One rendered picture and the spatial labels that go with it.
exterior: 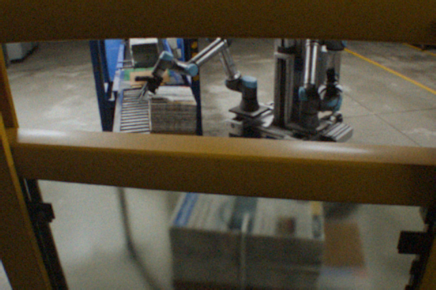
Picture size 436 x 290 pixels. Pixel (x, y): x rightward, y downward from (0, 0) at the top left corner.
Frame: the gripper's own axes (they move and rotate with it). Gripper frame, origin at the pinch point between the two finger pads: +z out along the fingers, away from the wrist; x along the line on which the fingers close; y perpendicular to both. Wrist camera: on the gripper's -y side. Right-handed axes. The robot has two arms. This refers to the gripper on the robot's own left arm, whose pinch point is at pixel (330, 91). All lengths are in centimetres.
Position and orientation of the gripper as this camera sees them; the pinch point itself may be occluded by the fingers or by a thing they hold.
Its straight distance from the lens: 210.2
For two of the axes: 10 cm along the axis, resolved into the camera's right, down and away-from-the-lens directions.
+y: 1.6, 9.0, 3.9
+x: -9.5, 0.4, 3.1
